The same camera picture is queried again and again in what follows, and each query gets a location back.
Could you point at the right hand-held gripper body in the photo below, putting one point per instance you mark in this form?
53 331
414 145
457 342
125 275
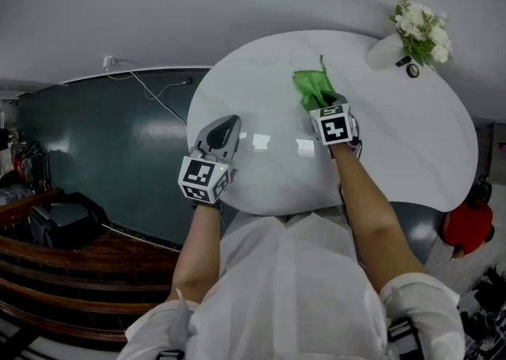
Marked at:
334 127

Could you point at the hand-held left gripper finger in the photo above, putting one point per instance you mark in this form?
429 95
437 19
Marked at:
233 145
202 135

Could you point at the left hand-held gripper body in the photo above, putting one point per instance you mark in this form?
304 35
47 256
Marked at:
199 178

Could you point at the green cloth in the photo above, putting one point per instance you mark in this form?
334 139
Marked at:
312 83

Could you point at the person's left forearm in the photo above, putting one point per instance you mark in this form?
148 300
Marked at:
197 255

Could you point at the person's right forearm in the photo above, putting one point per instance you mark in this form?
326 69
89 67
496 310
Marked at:
371 224

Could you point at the white kidney-shaped table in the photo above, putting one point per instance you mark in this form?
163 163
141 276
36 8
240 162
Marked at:
395 133

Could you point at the black wristband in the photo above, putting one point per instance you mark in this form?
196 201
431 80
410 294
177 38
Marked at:
206 206

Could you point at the white vase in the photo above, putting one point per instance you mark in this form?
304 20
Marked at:
383 54

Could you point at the black lipstick tube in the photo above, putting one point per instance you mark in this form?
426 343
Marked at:
403 61

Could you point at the round makeup compact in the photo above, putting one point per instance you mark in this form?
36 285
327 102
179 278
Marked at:
412 70

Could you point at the white flower bouquet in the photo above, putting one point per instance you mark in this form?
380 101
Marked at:
425 30

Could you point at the black bag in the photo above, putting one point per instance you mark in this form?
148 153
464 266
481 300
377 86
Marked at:
69 222

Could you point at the person's white shirt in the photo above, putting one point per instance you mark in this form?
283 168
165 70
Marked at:
284 291

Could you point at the dark wooden bench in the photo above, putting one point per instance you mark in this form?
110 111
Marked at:
79 271

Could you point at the white wall power adapter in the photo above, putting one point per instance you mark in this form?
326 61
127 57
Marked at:
108 62

